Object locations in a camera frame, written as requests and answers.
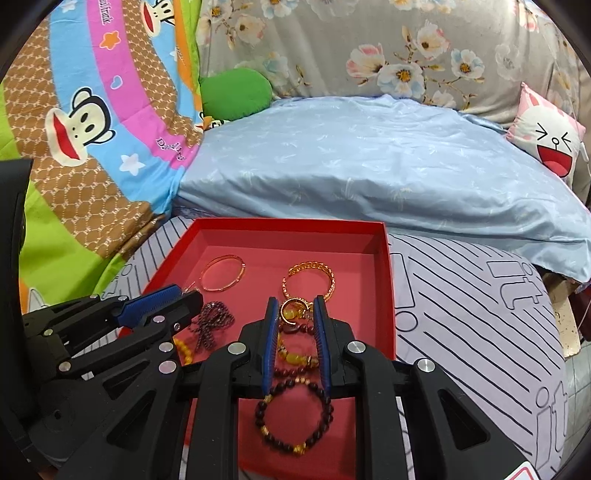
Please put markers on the grey floral bedding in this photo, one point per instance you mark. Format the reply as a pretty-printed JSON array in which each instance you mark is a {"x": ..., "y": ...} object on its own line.
[{"x": 369, "y": 37}]

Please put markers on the light blue pillow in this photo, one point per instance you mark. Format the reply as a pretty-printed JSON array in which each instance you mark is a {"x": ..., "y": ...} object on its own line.
[{"x": 369, "y": 161}]

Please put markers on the red shallow box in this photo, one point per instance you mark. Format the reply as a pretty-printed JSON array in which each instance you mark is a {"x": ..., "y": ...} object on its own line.
[{"x": 277, "y": 249}]

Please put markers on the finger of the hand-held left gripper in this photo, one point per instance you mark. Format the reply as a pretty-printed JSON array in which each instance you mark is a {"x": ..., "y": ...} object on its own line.
[
  {"x": 134, "y": 348},
  {"x": 147, "y": 304}
]

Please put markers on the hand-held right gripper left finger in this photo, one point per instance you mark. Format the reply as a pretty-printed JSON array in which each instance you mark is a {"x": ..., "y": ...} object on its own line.
[{"x": 270, "y": 350}]

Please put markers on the thin gold bangle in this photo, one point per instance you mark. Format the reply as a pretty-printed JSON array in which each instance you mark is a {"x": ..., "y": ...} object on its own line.
[{"x": 239, "y": 273}]

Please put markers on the green pillow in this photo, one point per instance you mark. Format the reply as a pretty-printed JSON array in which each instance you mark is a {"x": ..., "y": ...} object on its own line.
[{"x": 235, "y": 92}]

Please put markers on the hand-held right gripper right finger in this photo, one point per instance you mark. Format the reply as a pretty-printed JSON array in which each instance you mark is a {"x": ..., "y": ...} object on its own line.
[{"x": 322, "y": 346}]

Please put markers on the pink bunny face pillow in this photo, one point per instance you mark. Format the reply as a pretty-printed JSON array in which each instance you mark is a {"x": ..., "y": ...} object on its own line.
[{"x": 549, "y": 134}]

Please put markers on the cartoon monkey blanket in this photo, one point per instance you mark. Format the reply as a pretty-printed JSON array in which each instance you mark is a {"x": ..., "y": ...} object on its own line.
[{"x": 92, "y": 184}]

